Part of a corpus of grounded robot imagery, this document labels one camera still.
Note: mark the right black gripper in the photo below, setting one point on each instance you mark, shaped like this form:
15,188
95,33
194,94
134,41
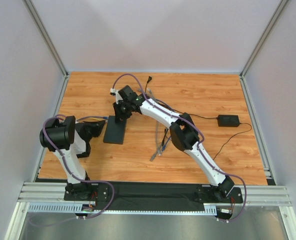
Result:
120,110

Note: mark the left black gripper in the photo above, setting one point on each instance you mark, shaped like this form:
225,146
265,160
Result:
88,130

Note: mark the black network switch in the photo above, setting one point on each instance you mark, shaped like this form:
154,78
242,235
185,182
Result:
115,131

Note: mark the black power adapter brick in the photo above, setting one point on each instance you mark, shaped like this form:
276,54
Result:
225,120

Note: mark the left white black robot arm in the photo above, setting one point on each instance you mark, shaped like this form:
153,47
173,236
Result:
69,140

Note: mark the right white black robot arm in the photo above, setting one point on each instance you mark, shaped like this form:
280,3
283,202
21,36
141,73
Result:
183,132

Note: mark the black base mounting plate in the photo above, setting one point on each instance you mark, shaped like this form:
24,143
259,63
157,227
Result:
158,196

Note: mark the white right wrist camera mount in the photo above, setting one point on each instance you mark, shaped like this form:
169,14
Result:
114,92

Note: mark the left aluminium frame post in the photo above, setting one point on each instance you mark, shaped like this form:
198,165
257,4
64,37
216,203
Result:
45,35

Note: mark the aluminium frame post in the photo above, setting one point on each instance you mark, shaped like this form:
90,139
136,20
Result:
45,35
264,37

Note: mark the slotted cable duct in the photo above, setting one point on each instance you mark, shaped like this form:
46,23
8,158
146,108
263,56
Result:
81,208

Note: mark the right aluminium frame post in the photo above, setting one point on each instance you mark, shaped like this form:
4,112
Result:
264,37

